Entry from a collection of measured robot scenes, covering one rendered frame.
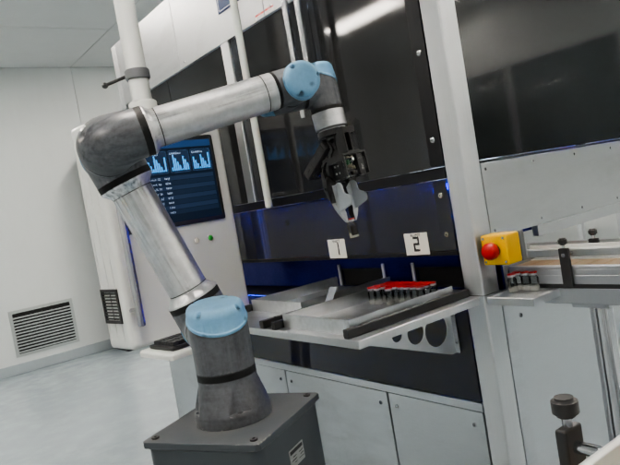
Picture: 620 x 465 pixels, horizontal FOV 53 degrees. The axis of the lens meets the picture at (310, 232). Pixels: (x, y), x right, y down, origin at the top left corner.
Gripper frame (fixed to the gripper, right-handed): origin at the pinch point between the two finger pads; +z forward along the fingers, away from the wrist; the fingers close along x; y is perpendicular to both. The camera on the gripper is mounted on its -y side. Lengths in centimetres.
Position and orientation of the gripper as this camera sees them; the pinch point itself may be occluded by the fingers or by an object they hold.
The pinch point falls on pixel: (348, 216)
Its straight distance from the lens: 144.6
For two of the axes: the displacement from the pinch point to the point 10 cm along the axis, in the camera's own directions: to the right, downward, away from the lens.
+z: 2.5, 9.7, 0.2
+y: 6.1, -1.4, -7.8
